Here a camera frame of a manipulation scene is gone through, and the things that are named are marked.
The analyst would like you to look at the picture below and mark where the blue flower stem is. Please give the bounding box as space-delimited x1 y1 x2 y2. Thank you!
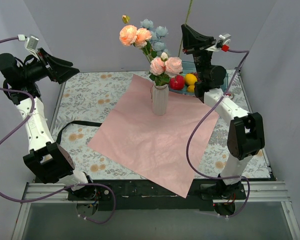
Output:
140 19 171 58

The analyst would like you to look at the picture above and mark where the pink flower stem with bud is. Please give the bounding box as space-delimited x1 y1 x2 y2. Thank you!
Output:
177 0 193 57

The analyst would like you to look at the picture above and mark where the white pink flower stem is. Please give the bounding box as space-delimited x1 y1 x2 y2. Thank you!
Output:
149 52 183 86

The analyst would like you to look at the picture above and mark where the white ribbed vase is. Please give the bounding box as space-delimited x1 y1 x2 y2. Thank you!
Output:
151 84 169 116

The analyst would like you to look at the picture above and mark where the black ribbon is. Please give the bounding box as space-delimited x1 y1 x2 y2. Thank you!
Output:
56 120 102 145

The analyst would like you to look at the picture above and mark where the peach flower stem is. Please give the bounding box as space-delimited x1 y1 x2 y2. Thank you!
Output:
119 15 154 63

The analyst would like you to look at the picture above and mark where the purple pink wrapping paper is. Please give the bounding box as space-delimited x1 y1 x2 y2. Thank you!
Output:
88 75 219 198

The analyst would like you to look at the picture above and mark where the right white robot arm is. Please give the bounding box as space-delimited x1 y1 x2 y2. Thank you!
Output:
181 23 265 200

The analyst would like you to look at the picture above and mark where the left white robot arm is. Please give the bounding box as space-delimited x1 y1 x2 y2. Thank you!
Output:
0 48 97 200

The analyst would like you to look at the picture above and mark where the small yellow lemon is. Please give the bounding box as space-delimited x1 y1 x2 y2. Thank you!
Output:
186 85 195 93

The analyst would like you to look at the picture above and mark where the teal plastic basket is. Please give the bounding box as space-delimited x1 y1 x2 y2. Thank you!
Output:
168 61 229 97

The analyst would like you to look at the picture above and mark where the silver drink can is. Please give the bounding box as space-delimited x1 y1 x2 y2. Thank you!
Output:
225 92 235 99

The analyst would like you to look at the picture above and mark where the red dragon fruit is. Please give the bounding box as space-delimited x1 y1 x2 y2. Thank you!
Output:
169 75 185 91

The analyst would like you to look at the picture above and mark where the floral tablecloth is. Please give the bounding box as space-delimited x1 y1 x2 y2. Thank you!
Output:
51 71 271 180

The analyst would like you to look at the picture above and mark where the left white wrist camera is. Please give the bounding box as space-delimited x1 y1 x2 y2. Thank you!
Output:
17 34 39 54

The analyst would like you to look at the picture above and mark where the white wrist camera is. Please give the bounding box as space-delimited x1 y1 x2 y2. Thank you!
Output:
17 34 39 54
215 33 232 52

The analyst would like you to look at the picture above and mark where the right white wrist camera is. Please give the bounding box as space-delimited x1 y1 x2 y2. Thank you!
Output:
215 33 232 52

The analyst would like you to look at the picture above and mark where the aluminium frame rail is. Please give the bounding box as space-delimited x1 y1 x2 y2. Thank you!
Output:
12 180 300 240

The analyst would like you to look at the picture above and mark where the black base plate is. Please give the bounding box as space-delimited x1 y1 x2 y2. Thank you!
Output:
67 178 248 211

